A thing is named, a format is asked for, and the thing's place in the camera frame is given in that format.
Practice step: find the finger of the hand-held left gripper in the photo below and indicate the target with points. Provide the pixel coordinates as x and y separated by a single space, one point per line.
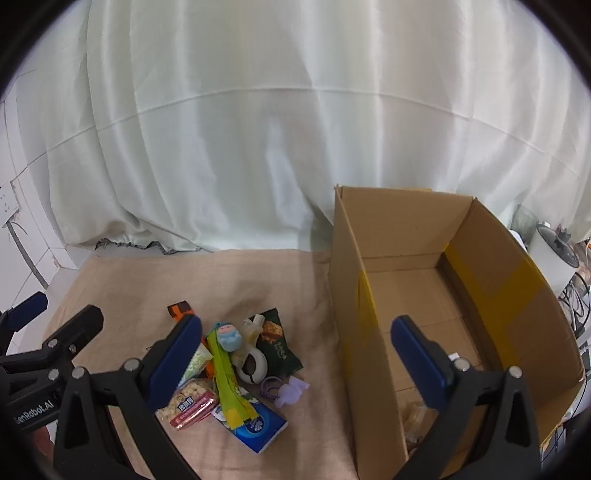
78 325
27 308

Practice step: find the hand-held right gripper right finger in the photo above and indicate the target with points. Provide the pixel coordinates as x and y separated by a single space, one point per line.
421 364

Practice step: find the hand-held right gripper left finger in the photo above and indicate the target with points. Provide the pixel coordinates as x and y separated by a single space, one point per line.
174 364

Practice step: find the puffed rice snack packet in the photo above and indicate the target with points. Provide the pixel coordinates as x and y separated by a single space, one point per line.
189 402

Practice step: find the yellow-green long packet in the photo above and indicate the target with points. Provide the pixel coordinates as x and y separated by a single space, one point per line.
224 383

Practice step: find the brown cardboard box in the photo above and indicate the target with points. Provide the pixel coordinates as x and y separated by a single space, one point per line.
466 295

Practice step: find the light green tube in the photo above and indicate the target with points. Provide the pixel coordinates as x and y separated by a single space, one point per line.
198 363

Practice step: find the clear plastic packet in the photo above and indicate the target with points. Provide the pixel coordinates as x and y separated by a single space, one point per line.
415 417

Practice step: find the small clear yellow bottle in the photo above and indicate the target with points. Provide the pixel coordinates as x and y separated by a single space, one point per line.
252 328

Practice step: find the blue tissue pack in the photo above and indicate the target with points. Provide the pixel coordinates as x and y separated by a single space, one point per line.
261 427

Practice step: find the dark green snack packet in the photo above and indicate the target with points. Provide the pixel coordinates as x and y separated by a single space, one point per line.
279 344

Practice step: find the purple plastic toy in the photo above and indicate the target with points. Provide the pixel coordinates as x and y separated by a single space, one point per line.
288 393

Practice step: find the beige tablecloth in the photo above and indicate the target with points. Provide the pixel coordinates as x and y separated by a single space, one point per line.
258 281

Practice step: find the white round appliance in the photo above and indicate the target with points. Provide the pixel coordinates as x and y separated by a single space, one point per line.
551 261

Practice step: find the grey glass cup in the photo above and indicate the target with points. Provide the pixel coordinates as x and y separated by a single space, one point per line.
524 221

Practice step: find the white curtain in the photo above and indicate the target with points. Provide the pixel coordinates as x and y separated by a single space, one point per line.
277 115

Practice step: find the white wall socket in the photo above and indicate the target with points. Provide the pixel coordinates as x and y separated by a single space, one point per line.
5 201

